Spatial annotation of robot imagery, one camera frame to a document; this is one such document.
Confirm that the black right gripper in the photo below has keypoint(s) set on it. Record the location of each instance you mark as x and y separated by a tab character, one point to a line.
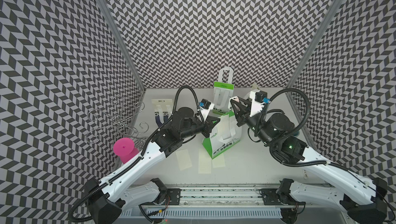
241	117

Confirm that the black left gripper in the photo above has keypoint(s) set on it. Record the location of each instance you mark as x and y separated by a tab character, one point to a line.
208	126

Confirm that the cream receipt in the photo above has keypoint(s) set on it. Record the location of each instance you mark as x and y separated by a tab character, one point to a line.
204	165
225	130
219	161
184	160

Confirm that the green white bag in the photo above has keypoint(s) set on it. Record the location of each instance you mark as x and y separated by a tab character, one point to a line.
223	90
214	147

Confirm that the green white bag front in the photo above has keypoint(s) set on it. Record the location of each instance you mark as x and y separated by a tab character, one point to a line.
214	147

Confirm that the small pink stapler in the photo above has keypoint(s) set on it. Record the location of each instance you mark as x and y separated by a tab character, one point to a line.
236	99

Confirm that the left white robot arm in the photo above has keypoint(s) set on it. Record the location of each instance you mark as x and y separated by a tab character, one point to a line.
165	140

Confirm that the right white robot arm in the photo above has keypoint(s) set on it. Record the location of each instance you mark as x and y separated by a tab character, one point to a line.
363	199

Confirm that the navy cream Cheerful bag right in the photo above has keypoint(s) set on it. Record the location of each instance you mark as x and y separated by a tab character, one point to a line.
255	87

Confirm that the navy cream cheerful bag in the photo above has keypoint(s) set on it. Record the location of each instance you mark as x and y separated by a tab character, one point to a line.
255	87
162	110

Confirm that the navy cream Cheerful bag left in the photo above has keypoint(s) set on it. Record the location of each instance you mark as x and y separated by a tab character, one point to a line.
162	110

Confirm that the pink plastic cup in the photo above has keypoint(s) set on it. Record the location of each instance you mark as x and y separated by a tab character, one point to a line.
125	149

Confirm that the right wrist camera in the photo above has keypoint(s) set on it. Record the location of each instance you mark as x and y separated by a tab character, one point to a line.
259	99

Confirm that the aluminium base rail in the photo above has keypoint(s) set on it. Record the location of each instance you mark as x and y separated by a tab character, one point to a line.
222	196

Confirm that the silver wire stand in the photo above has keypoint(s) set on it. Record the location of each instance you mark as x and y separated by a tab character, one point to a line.
120	123

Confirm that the white vented cable duct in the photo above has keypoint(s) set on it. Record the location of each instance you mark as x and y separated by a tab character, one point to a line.
219	213

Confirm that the aluminium corner post right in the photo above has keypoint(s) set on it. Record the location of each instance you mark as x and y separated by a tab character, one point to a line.
331	13

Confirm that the aluminium corner post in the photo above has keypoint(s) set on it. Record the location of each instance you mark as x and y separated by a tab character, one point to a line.
102	5
331	13

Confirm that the aluminium corner post left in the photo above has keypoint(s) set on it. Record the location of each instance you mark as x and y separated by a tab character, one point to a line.
102	5

